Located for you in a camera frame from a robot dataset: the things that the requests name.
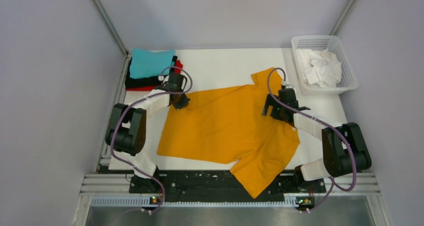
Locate orange t shirt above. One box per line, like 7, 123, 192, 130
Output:
157, 69, 300, 198

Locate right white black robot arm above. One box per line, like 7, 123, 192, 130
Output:
262, 87, 372, 192

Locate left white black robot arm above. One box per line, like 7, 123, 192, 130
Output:
105, 72, 193, 198

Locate folded red t shirt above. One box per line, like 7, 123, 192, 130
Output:
124, 60, 183, 91

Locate folded black t shirt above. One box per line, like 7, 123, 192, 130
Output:
124, 56, 178, 90

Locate folded teal t shirt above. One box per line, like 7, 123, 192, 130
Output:
129, 48, 175, 79

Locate crumpled white t shirt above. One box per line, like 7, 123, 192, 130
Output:
295, 49, 342, 88

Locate white plastic basket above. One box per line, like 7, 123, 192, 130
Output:
291, 35, 359, 95

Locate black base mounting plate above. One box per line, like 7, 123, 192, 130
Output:
129, 170, 326, 203

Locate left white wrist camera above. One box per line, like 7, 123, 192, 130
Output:
158, 75, 169, 84

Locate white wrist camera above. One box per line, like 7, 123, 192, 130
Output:
281, 81, 294, 89
158, 75, 169, 84

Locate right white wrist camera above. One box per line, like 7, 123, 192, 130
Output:
281, 81, 294, 89

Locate left side aluminium rail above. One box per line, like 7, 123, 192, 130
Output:
99, 55, 131, 167

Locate left aluminium frame post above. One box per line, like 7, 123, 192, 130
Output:
91, 0, 128, 57

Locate aluminium frame post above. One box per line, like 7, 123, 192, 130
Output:
330, 0, 358, 36
91, 0, 128, 57

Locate right aluminium frame post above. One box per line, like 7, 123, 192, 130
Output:
330, 0, 358, 36

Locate white slotted cable duct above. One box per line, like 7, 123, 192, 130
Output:
90, 195, 312, 208

